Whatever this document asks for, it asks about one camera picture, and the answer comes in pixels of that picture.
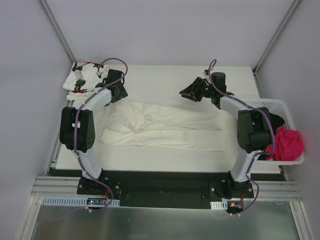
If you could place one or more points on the aluminium frame post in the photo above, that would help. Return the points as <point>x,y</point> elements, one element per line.
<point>57,30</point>
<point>293,7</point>

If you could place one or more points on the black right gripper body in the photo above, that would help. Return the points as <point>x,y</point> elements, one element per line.
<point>198,88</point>

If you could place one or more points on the left aluminium frame post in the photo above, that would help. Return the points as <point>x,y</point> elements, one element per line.
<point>57,30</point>

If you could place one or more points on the white cable duct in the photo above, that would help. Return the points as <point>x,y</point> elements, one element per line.
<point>219,205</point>
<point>66,201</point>

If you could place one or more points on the black garment in basket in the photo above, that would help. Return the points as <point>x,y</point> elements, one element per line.
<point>276,122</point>

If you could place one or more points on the pink garment in basket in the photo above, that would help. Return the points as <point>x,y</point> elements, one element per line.
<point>288,145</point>

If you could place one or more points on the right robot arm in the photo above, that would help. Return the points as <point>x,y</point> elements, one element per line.
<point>254,129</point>

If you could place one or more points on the white black patterned folded shirt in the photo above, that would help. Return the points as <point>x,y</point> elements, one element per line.
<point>84,76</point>

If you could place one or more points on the right white cable duct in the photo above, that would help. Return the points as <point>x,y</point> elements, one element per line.
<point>219,205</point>

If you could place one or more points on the cream white t shirt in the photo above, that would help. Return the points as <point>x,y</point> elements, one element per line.
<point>136,124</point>

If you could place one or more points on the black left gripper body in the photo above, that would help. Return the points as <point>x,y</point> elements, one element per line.
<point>81,75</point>

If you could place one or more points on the white plastic laundry basket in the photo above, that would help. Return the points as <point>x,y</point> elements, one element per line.
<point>279,108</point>

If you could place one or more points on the red white folded shirt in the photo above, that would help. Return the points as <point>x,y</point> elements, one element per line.
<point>78,95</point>

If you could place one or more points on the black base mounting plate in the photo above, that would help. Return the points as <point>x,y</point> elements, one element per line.
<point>176,190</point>

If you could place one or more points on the right aluminium frame post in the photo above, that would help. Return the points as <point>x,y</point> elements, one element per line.
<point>293,7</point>

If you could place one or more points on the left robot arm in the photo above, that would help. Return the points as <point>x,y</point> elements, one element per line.
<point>78,123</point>

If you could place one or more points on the left white cable duct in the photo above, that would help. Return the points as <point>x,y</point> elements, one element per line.
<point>66,201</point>

